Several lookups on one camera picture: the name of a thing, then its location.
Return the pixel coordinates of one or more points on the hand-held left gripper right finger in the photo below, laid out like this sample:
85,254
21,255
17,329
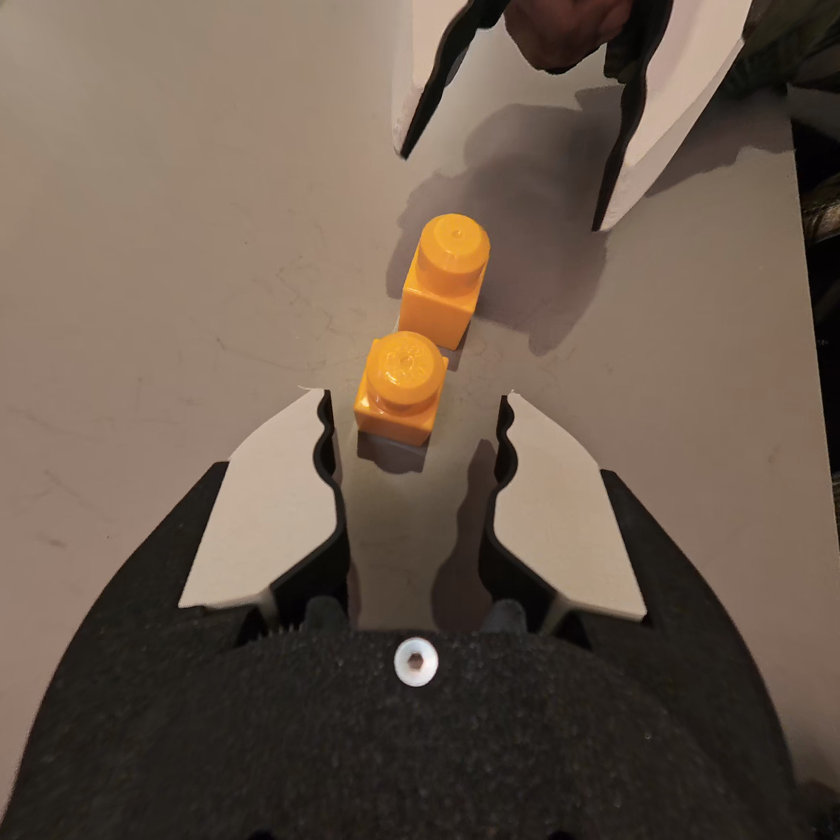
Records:
564,525

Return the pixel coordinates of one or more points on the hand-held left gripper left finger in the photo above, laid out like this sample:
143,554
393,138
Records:
262,525

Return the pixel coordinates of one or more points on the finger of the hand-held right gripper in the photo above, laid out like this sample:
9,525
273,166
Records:
689,79
413,65

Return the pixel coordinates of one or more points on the person's right hand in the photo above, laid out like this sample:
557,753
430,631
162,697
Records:
564,33

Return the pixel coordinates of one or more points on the orange mega block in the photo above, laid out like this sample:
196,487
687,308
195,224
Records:
394,413
436,308

